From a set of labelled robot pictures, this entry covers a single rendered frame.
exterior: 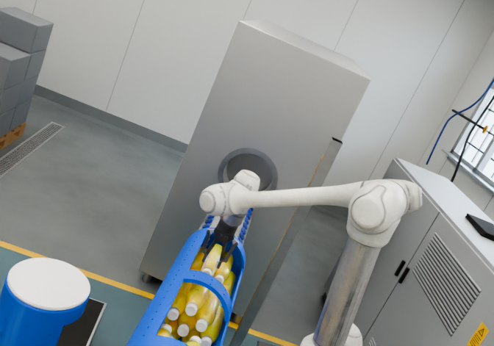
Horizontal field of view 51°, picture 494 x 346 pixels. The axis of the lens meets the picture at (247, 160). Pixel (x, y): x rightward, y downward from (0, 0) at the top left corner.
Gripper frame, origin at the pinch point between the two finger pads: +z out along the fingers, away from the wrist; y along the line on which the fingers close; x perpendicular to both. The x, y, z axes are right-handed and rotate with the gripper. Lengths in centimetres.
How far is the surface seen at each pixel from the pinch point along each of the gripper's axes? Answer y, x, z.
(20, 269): 60, 29, 15
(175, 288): 7.9, 27.7, -1.5
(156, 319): 8.7, 46.5, -0.6
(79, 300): 36, 31, 15
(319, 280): -105, -275, 115
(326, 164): -33, -73, -39
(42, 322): 43, 42, 21
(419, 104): -161, -479, -64
